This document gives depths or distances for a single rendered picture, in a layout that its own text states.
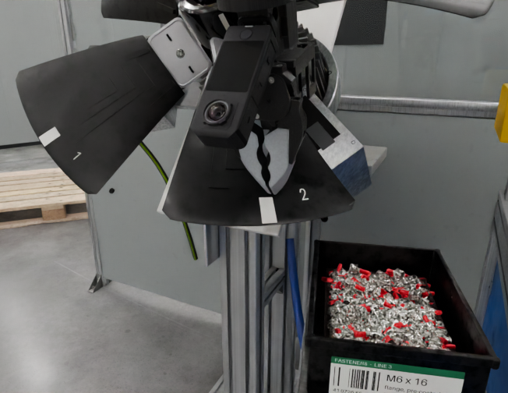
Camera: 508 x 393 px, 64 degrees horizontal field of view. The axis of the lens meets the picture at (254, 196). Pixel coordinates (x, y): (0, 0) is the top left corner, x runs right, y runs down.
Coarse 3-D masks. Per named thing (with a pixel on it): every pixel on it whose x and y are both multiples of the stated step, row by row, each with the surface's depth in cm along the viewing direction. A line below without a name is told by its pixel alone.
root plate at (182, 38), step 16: (160, 32) 62; (176, 32) 62; (160, 48) 62; (176, 48) 63; (192, 48) 63; (176, 64) 64; (192, 64) 64; (208, 64) 64; (176, 80) 64; (192, 80) 64
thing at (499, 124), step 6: (504, 84) 79; (504, 90) 75; (504, 96) 74; (504, 102) 72; (498, 108) 81; (504, 108) 70; (498, 114) 79; (504, 114) 69; (498, 120) 78; (504, 120) 69; (498, 126) 76; (504, 126) 70; (498, 132) 74; (504, 132) 70; (504, 138) 70
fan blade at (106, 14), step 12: (108, 0) 81; (120, 0) 79; (132, 0) 77; (144, 0) 75; (156, 0) 73; (168, 0) 70; (108, 12) 82; (120, 12) 80; (132, 12) 78; (144, 12) 76; (156, 12) 74; (168, 12) 72
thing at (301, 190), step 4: (304, 184) 49; (296, 188) 49; (300, 188) 49; (304, 188) 49; (308, 188) 49; (296, 192) 48; (300, 192) 48; (304, 192) 49; (308, 192) 49; (300, 196) 48; (304, 196) 48; (308, 196) 48; (300, 200) 48; (304, 200) 48; (308, 200) 48; (312, 200) 48
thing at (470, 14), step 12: (324, 0) 60; (336, 0) 61; (384, 0) 47; (396, 0) 47; (408, 0) 46; (420, 0) 46; (432, 0) 45; (444, 0) 45; (456, 0) 45; (468, 0) 45; (480, 0) 45; (492, 0) 45; (456, 12) 43; (468, 12) 43; (480, 12) 43
